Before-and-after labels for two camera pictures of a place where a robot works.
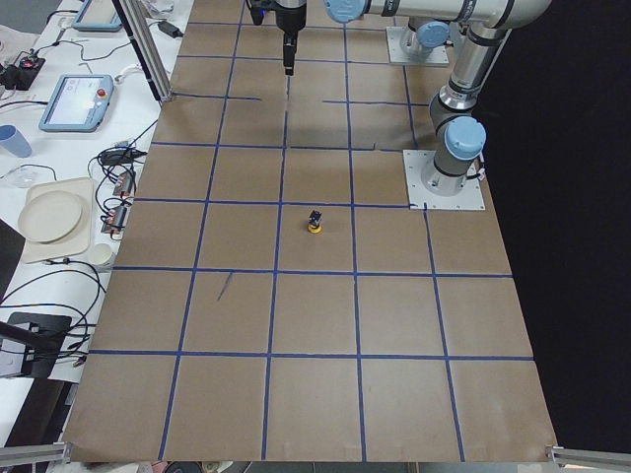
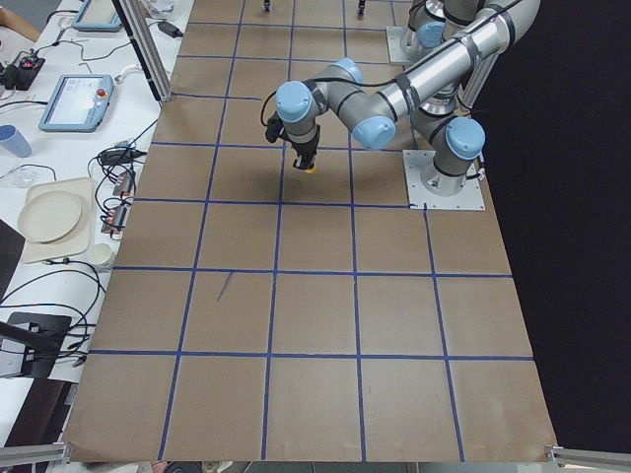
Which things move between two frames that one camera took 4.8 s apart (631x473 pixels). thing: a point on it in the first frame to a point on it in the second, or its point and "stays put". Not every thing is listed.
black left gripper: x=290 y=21 to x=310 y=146
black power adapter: x=171 y=29 stays put
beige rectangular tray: x=78 y=241 stays put
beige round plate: x=49 y=216 stays put
